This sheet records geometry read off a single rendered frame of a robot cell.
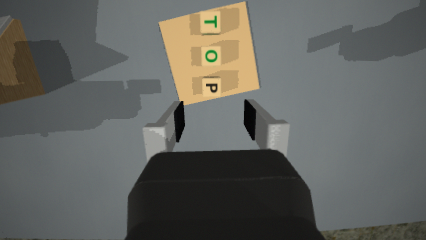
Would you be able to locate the tan flat mat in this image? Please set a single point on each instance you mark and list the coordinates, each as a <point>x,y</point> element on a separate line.
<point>183,42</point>

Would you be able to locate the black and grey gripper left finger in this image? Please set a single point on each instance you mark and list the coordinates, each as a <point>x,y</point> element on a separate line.
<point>162,135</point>

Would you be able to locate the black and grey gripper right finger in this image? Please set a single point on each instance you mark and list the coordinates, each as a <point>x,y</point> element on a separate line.
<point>268,132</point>

